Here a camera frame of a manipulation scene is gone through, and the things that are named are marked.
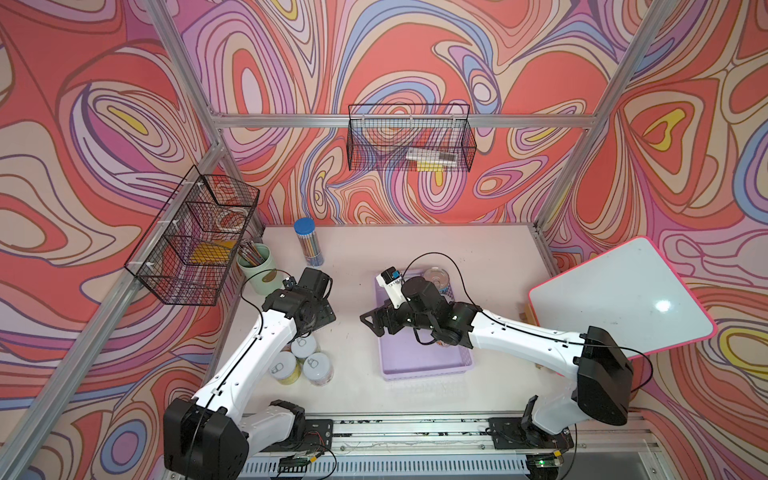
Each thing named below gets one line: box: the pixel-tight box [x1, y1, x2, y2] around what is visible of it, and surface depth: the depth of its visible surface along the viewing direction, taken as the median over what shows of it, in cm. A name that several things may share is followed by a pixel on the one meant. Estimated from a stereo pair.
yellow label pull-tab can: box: [269, 351, 302, 385], surface depth 82 cm
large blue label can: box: [424, 267, 455, 302], surface depth 93 cm
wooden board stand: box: [519, 303, 537, 325], surface depth 92 cm
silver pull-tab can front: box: [302, 352, 335, 387], surface depth 82 cm
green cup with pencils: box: [236, 240, 277, 296], surface depth 95 cm
